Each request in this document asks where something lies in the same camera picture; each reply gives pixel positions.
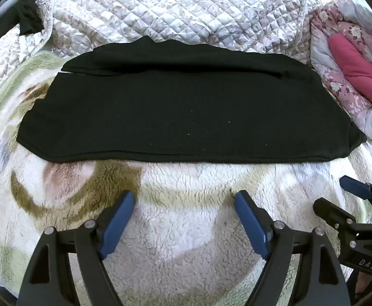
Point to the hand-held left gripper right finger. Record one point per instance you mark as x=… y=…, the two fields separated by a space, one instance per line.
x=252 y=221

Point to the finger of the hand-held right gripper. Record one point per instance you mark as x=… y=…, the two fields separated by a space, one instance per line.
x=331 y=212
x=356 y=187

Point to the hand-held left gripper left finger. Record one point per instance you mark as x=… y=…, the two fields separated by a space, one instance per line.
x=117 y=221

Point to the black pants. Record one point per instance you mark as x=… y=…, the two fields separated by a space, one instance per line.
x=189 y=114

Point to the floral fleece blanket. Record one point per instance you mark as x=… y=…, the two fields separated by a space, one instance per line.
x=179 y=229

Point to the pink floral comforter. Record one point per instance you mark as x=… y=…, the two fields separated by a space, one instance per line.
x=335 y=70

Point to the plain pink cloth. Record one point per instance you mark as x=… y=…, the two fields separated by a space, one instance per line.
x=354 y=67

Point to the quilted leaf-print bedspread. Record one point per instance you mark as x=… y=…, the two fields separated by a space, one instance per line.
x=173 y=9

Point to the dark cloth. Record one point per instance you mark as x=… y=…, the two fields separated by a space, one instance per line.
x=23 y=16

